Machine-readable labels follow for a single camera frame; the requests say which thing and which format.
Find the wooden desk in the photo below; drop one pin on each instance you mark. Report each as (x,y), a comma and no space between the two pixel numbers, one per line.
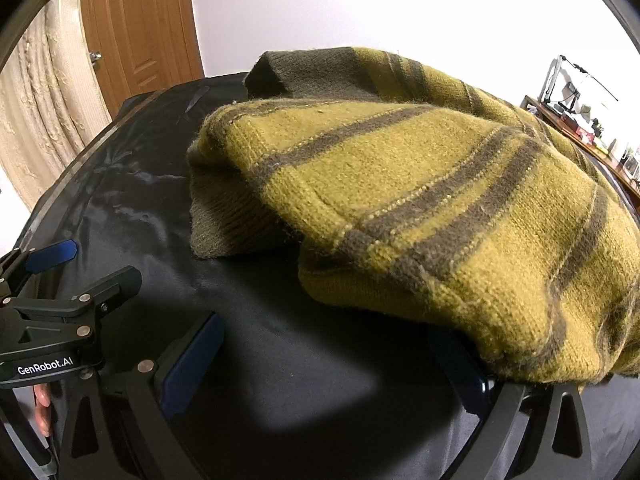
(570,132)

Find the person's left hand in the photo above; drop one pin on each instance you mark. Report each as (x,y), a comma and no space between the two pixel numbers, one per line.
(43,407)

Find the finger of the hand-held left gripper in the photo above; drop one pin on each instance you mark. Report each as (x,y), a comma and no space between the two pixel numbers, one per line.
(120,280)
(50,255)

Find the black bed sheet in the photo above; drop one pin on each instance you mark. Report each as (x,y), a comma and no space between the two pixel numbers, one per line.
(280,360)

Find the beige curtain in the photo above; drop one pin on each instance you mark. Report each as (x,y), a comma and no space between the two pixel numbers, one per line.
(45,110)

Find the black desk lamp stand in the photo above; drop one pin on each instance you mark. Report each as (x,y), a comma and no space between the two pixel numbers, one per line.
(555,80)

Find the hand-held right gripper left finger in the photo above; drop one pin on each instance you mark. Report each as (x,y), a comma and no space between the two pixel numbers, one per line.
(192,365)

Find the clutter of small desk items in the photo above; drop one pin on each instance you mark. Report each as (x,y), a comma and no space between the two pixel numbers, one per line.
(600,135)

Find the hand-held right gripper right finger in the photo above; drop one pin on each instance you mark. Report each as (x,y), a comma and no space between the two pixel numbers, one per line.
(465,375)

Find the brown wooden door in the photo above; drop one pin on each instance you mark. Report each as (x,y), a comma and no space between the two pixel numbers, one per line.
(140,25)

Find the yellow striped knit sweater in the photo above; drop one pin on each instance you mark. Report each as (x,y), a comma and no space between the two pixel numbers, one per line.
(410,210)

